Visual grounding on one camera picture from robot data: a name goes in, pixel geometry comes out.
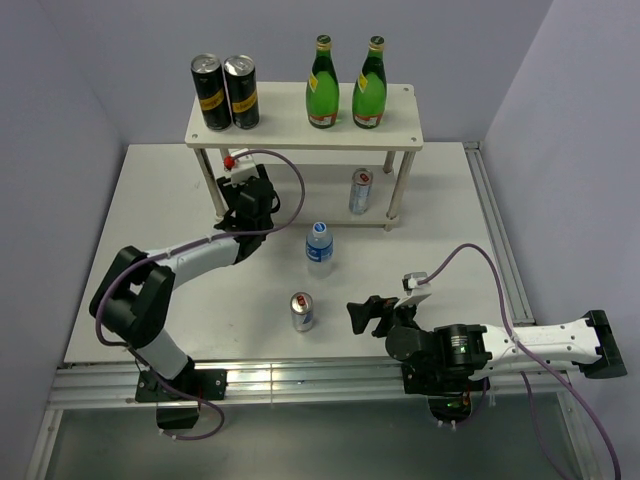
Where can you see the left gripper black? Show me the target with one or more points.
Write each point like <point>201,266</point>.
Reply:
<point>229,191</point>

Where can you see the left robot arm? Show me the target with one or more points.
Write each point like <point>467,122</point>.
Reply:
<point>133,298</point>

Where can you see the green glass bottle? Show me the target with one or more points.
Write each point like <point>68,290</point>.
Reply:
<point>370,89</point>
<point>322,90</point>

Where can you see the silver blue can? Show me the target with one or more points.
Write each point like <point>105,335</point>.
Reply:
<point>302,311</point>
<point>360,191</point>

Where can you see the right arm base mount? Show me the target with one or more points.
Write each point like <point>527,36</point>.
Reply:
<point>451,402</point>

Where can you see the aluminium frame rail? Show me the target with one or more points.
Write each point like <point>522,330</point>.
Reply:
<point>323,404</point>

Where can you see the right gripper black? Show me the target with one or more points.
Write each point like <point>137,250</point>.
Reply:
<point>385,308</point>

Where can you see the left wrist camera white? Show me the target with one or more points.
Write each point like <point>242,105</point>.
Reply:
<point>240,166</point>

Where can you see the black can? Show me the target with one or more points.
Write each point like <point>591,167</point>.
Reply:
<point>206,71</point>
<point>240,77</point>

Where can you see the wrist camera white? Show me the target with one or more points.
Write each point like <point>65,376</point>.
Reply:
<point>416,288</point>
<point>240,166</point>

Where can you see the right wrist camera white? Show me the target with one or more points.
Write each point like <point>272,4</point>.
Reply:
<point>416,288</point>

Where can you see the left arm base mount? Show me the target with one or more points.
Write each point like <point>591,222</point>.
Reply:
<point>181,402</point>

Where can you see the black can left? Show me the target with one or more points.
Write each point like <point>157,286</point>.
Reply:
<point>206,71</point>

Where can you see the Pocari Sweat bottle rear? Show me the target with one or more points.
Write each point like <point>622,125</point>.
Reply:
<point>319,250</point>

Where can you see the silver blue can front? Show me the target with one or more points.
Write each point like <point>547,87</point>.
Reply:
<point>302,311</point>

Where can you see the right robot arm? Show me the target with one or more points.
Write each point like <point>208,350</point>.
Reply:
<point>460,357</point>

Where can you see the white two-tier shelf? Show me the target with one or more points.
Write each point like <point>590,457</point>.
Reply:
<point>311,169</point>

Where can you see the black can right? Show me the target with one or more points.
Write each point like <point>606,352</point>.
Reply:
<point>240,77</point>

